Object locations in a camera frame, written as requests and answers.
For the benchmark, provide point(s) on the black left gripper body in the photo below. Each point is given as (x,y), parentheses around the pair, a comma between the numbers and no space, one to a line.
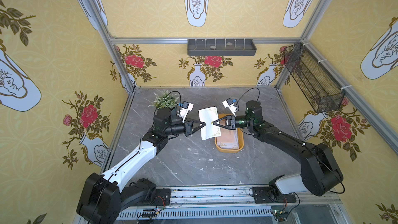
(189,127)

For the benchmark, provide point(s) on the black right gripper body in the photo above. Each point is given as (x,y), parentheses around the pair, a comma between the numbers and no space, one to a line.
(230,122)

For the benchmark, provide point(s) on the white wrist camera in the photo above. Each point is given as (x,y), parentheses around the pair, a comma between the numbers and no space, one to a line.
(232,105)
(184,109)

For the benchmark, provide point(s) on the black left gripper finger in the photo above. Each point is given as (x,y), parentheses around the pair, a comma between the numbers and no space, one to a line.
(197,127)
(197,123)

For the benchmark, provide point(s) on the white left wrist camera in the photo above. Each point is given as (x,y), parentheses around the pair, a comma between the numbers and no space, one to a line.
(184,109)

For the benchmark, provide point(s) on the yellow plastic storage box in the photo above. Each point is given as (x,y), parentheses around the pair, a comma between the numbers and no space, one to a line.
(240,140)

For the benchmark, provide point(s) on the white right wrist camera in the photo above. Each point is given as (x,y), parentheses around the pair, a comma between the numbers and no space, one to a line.
(232,105)

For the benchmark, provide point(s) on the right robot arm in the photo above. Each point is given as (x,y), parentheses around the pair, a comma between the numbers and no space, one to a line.
(319,169)

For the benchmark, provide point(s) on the grey wall shelf tray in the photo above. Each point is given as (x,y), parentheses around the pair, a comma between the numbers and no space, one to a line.
(221,47)

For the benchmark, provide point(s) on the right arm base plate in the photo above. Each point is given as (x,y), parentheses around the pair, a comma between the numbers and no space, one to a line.
(270,195)

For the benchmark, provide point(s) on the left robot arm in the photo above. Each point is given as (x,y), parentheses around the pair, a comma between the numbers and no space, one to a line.
(105,196)

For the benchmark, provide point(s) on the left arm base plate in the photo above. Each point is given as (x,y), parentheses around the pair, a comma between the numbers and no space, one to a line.
(161,197)

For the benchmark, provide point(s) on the stationery paper stack in box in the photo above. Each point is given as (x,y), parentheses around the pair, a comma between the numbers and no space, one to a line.
(228,139)

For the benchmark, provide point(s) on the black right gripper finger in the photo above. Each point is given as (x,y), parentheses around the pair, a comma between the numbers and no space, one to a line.
(218,125)
(220,120)

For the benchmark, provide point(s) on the black wire mesh basket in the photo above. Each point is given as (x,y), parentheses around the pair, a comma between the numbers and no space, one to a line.
(322,91)

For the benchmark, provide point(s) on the green artificial plant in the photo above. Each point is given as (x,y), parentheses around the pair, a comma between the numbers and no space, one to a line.
(165,99)

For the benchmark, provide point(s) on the white yellow-flowered stationery sheet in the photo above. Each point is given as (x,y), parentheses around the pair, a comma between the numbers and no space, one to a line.
(209,115)

